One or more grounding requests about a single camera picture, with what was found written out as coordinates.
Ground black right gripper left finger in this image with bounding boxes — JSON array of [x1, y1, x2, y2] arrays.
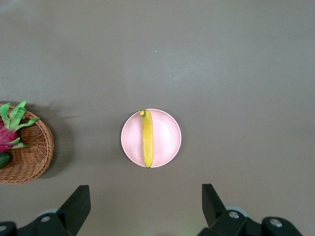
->
[[0, 185, 91, 236]]

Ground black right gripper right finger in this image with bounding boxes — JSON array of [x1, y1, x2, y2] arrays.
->
[[198, 183, 302, 236]]

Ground yellow banana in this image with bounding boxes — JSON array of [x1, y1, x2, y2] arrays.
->
[[140, 109, 155, 169]]

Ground brown wicker basket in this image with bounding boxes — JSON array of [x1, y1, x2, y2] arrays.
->
[[0, 102, 55, 185]]

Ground green avocado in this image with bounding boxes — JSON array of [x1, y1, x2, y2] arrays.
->
[[0, 151, 11, 169]]

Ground pink round plate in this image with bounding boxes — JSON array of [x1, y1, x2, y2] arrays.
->
[[121, 108, 182, 169]]

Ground pink dragon fruit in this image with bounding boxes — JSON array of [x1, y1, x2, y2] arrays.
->
[[0, 100, 40, 153]]

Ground brown table cover mat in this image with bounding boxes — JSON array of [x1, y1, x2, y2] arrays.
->
[[0, 0, 315, 236]]

